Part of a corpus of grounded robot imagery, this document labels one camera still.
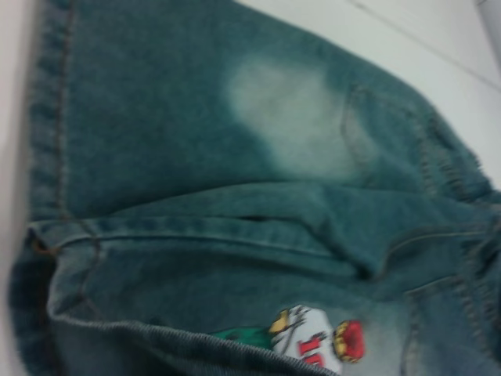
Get blue denim shorts with print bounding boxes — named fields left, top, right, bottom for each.
left=6, top=0, right=501, bottom=376

